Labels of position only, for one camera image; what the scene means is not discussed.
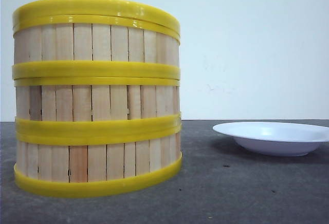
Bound bamboo steamer basket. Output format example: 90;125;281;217
15;85;181;146
12;15;180;86
14;133;182;198

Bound woven bamboo steamer lid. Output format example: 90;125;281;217
12;0;180;38

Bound white plate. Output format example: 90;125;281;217
213;121;328;157

